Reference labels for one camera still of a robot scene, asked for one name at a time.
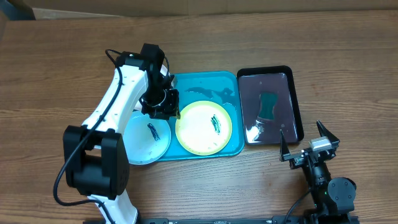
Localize green sponge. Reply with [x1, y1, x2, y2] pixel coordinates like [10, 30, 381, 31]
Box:
[258, 92, 277, 120]

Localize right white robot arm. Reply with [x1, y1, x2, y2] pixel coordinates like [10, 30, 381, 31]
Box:
[279, 120, 359, 223]

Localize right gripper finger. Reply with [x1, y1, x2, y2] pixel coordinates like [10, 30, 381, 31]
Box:
[279, 130, 290, 162]
[317, 120, 339, 144]

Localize yellow plate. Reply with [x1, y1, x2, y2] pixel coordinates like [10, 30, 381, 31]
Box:
[175, 101, 233, 156]

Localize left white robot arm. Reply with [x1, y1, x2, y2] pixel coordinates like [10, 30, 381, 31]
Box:
[53, 43, 180, 223]

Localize light blue plate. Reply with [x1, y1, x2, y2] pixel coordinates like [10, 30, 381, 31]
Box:
[123, 111, 172, 166]

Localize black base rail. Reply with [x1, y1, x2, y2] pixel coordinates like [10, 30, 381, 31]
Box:
[83, 214, 360, 224]

